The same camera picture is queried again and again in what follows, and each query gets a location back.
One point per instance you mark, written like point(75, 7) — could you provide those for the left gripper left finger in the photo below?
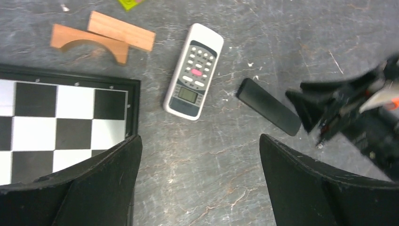
point(95, 192)

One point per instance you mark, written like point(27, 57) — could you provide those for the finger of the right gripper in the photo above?
point(308, 105)
point(357, 85)

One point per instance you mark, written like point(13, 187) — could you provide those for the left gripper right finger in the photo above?
point(307, 192)

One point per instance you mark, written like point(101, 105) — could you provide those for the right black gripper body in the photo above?
point(374, 132)

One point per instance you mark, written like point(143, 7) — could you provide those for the black remote control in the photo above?
point(261, 101)

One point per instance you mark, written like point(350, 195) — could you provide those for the white remote control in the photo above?
point(193, 73)

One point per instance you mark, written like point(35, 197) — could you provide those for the black white checkerboard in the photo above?
point(51, 120)

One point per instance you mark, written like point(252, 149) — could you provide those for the tan wooden arch block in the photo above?
point(65, 38)

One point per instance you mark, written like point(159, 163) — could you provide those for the green yellow block stack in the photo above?
point(129, 4)

